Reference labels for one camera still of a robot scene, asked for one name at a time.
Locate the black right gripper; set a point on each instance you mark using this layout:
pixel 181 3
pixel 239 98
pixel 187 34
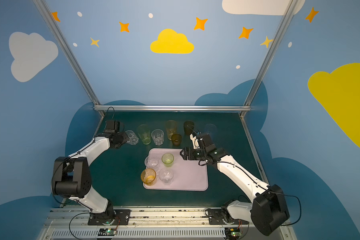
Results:
pixel 190 153

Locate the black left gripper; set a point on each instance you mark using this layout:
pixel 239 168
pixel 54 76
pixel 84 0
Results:
pixel 122 139

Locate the clear faceted glass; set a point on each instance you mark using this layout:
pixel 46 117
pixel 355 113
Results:
pixel 152 163
pixel 132 137
pixel 166 176
pixel 158 137

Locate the short green glass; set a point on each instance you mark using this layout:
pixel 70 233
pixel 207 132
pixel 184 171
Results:
pixel 168 159

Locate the short yellow amber glass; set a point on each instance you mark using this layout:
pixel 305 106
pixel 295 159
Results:
pixel 148 176

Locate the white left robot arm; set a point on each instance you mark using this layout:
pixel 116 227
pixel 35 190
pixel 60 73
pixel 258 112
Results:
pixel 72 177

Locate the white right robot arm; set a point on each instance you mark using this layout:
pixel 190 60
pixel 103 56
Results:
pixel 267 208

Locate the pink plastic tray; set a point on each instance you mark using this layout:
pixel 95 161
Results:
pixel 188 175

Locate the short brown textured cup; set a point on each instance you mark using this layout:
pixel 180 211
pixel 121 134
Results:
pixel 176 139

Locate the dark brown textured tall cup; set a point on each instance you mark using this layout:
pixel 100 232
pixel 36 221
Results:
pixel 188 128

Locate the tall green tumbler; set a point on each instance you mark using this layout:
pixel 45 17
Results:
pixel 144 134

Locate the tall amber tumbler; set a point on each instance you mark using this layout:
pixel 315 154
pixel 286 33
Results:
pixel 171 128

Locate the frosted blue tall tumbler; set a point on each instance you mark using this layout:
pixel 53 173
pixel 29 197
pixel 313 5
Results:
pixel 211 129

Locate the right green circuit board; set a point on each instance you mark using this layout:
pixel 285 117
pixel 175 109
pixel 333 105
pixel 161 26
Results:
pixel 232 234

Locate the green circuit board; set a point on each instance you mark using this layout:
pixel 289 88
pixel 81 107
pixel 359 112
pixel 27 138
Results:
pixel 107 232
pixel 232 234

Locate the left green circuit board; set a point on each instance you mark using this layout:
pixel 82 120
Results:
pixel 107 232

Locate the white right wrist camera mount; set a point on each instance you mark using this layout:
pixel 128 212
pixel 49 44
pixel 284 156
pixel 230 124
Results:
pixel 194 141

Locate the aluminium back frame rail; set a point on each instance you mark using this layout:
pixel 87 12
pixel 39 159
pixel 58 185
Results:
pixel 142 108

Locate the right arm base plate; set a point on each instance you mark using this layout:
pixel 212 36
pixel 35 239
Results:
pixel 217 217

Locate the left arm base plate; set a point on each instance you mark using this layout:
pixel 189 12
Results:
pixel 117 217

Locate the aluminium left frame post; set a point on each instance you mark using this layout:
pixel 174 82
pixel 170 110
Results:
pixel 52 24

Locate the aluminium frame post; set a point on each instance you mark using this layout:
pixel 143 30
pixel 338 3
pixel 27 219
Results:
pixel 280 32
pixel 52 24

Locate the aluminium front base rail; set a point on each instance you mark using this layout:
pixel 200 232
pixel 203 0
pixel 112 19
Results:
pixel 150 223

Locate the aluminium right frame post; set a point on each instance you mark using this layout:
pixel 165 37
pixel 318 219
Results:
pixel 280 32

